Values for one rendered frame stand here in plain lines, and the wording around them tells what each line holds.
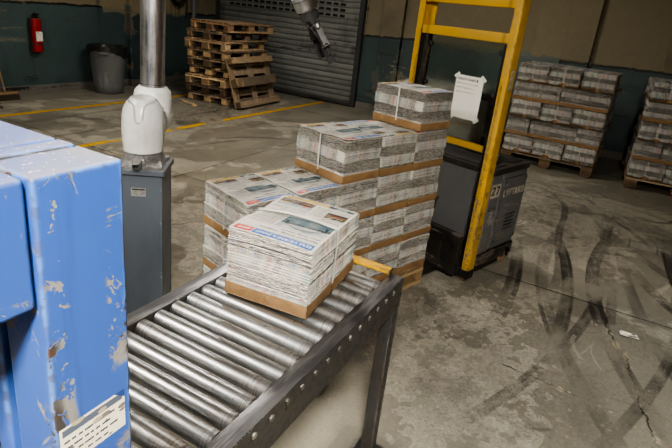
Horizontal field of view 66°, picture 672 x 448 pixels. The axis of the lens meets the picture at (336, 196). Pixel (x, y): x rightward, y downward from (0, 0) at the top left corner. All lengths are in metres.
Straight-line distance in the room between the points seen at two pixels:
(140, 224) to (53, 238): 1.88
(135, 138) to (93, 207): 1.76
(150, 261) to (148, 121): 0.60
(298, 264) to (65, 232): 1.15
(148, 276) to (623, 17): 7.67
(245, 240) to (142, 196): 0.76
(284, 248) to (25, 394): 1.09
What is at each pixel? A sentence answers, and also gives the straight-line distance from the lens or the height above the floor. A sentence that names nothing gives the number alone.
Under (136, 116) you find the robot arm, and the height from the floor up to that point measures 1.21.
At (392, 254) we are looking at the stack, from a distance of 3.23.
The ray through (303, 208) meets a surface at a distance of 1.77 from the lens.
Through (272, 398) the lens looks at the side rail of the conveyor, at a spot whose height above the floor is 0.80.
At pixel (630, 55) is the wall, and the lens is 8.81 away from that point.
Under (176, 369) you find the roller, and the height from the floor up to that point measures 0.79.
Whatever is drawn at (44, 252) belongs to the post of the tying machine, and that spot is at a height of 1.49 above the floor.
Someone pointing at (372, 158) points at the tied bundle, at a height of 0.95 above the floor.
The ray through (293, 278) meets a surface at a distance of 1.54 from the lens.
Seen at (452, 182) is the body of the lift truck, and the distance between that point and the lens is 3.79.
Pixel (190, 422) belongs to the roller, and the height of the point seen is 0.80.
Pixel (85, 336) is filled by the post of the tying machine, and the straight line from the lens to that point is 0.47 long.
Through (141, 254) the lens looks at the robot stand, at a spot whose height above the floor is 0.63.
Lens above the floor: 1.67
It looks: 20 degrees down
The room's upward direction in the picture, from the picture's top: 6 degrees clockwise
